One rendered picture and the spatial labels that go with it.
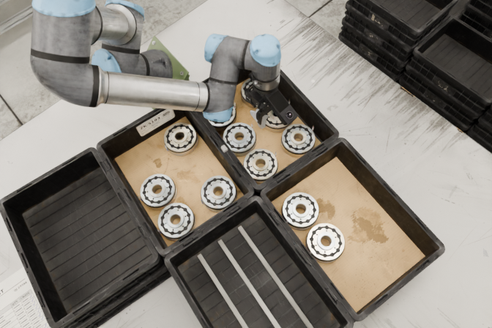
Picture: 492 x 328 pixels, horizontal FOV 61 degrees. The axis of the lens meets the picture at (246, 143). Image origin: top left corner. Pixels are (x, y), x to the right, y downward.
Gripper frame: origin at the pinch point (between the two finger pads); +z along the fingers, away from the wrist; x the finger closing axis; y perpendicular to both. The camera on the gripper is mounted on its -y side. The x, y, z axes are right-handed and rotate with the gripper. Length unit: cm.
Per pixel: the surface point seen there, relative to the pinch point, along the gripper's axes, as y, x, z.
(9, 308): 13, 94, 15
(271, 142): -4.8, 4.1, 1.9
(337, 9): 64, -122, 85
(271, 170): -12.6, 11.7, -0.9
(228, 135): 5.1, 13.2, -1.2
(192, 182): 1.8, 30.8, 2.0
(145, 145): 22.0, 33.6, 2.0
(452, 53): -14, -107, 47
